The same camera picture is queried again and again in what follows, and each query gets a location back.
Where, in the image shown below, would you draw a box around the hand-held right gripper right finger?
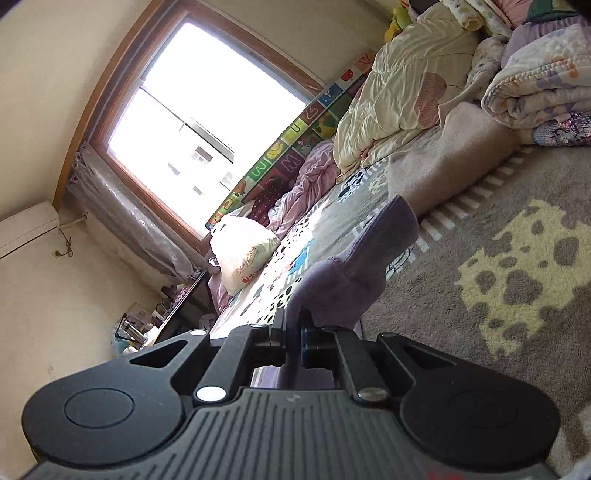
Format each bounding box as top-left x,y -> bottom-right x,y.
298,318 -> 467,404

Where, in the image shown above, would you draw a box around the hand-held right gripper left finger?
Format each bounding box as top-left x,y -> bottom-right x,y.
127,307 -> 289,404

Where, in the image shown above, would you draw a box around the lavender sweatshirt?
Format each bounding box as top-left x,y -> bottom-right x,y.
252,195 -> 421,391

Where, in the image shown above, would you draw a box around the white pillow with red print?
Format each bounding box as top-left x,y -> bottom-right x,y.
210,216 -> 281,295

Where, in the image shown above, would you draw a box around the dark desk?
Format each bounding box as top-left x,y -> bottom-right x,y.
139,270 -> 212,352

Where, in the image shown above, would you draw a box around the spotted cartoon bed sheet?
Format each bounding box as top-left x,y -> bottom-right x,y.
210,152 -> 431,334

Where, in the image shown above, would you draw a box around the cluttered desk items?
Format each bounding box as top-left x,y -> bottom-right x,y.
112,286 -> 176,357

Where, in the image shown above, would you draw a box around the pink quilt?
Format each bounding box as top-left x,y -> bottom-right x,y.
208,141 -> 343,315

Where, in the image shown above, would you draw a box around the grey-brown plush blanket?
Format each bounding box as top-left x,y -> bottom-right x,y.
360,115 -> 591,476

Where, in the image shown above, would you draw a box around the colourful alphabet foam mat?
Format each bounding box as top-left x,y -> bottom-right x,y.
205,51 -> 378,230

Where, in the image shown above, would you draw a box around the clear plastic window film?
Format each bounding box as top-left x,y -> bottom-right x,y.
67,143 -> 205,283

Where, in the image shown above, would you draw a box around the wooden-framed window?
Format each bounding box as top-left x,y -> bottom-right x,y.
53,0 -> 327,241

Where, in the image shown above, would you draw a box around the tan folded blanket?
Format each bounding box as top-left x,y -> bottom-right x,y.
387,102 -> 525,219

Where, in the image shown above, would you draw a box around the beige floral quilt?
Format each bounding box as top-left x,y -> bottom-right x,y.
332,4 -> 482,170

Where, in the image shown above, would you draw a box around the white air conditioner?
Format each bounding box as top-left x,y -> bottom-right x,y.
0,200 -> 61,260

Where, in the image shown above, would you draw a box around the yellow plush toy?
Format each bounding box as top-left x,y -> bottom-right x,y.
383,4 -> 413,41

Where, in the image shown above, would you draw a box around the folded floral cartoon blanket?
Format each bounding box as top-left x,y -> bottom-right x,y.
480,23 -> 591,148

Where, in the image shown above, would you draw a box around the cream small-print quilt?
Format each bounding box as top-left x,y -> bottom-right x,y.
438,0 -> 516,103

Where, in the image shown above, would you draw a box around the purple ribbed garment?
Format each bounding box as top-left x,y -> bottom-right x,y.
501,14 -> 588,66

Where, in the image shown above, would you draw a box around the pink pillow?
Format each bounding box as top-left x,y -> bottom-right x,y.
499,0 -> 546,16

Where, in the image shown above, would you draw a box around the black cable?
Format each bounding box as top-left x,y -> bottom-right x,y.
56,215 -> 89,259

